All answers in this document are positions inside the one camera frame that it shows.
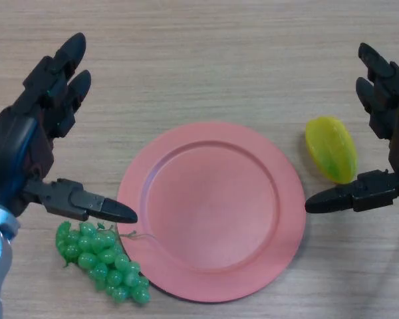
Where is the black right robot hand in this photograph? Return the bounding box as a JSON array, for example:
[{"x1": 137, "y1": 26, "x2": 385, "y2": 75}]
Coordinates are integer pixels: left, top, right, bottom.
[{"x1": 305, "y1": 42, "x2": 399, "y2": 215}]

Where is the yellow starfruit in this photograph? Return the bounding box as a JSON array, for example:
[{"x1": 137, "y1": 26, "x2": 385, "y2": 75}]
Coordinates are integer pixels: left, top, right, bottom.
[{"x1": 305, "y1": 115, "x2": 358, "y2": 185}]

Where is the green grape bunch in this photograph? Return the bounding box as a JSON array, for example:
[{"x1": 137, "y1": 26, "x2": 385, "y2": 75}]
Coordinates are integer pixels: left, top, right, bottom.
[{"x1": 55, "y1": 221, "x2": 159, "y2": 305}]

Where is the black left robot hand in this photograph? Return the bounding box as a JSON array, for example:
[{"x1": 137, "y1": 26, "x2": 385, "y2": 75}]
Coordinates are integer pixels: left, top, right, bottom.
[{"x1": 0, "y1": 32, "x2": 139, "y2": 224}]

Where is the pink round plate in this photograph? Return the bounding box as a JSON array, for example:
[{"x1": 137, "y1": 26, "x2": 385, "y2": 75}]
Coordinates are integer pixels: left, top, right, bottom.
[{"x1": 116, "y1": 122, "x2": 307, "y2": 304}]

